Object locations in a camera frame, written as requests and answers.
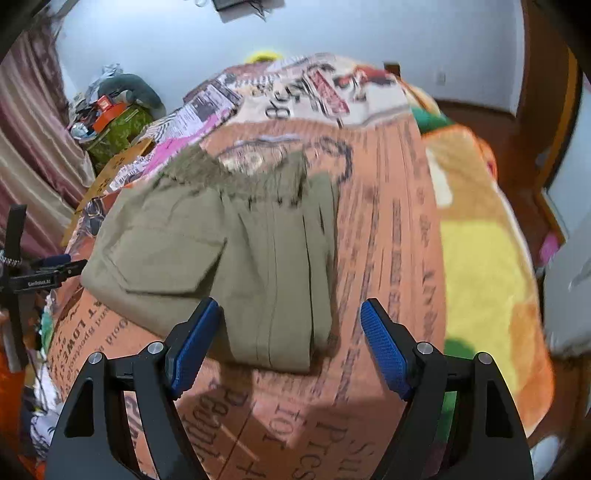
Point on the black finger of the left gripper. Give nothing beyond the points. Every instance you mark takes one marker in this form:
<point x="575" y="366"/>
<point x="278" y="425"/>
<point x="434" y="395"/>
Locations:
<point x="69" y="270"/>

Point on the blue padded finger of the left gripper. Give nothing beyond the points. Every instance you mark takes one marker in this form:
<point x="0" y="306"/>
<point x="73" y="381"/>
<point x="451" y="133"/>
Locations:
<point x="51" y="262"/>

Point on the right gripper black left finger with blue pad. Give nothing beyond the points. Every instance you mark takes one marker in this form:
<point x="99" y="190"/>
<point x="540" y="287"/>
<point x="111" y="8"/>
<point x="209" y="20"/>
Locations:
<point x="92" y="439"/>

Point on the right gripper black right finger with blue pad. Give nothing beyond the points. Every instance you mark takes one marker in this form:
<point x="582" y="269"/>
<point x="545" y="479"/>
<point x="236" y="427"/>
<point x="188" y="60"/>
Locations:
<point x="486" y="439"/>

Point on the olive green pants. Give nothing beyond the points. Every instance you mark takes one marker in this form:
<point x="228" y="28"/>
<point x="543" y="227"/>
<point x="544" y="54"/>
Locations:
<point x="261" y="244"/>

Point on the cardboard piece on bed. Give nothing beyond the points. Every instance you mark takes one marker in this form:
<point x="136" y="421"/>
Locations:
<point x="104" y="178"/>

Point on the striped pink beige curtain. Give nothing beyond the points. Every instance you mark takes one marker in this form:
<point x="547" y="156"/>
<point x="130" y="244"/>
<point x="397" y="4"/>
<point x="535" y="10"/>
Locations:
<point x="42" y="166"/>

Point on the green patterned storage basket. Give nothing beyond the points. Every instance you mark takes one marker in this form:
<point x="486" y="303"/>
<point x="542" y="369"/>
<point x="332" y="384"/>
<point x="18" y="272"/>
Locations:
<point x="117" y="136"/>

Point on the yellow orange fleece blanket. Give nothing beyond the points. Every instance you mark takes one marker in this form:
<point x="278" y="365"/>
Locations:
<point x="491" y="292"/>

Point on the orange box in basket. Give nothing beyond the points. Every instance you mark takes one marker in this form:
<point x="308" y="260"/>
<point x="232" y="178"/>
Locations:
<point x="107" y="111"/>

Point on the white plastic storage cabinet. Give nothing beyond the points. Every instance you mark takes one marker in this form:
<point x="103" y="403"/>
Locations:
<point x="567" y="296"/>

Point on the grey green stuffed pillow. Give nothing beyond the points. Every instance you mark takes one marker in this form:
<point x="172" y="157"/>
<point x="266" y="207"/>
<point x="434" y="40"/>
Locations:
<point x="132" y="89"/>

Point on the pink slipper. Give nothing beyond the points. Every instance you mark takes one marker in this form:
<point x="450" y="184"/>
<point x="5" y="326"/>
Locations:
<point x="549" y="248"/>

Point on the yellow hoop behind bed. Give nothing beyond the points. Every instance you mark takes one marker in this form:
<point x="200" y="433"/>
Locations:
<point x="262" y="56"/>

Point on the wooden wardrobe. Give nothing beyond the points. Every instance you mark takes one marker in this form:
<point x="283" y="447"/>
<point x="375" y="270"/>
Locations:
<point x="549" y="102"/>

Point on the newspaper print bed cover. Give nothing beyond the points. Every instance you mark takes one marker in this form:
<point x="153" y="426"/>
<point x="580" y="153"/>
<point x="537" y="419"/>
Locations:
<point x="354" y="121"/>

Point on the small black wall monitor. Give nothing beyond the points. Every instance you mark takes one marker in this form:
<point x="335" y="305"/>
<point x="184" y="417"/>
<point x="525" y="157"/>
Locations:
<point x="221" y="5"/>

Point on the wooden bed post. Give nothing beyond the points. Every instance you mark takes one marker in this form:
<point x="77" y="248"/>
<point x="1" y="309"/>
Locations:
<point x="393" y="68"/>

